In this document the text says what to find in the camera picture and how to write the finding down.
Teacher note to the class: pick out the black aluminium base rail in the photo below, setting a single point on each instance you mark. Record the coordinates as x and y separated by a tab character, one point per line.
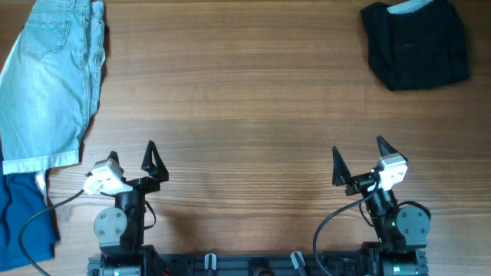
295	263

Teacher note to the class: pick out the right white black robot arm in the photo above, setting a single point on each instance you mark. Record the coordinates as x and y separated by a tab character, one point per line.
401	227

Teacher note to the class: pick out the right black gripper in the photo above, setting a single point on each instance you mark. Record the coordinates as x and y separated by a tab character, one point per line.
342	175

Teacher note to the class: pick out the black folded garment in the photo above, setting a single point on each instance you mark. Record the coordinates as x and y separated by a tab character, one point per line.
416	44

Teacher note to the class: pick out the blue white-striped garment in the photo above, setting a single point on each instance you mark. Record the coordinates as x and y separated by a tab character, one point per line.
22	196

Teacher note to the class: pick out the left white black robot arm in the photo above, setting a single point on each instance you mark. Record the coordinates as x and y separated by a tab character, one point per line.
120	229

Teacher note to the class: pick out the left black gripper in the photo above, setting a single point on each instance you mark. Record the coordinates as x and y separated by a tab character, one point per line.
156	171

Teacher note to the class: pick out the light blue denim shorts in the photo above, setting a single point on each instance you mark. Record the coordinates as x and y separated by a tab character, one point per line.
51	84

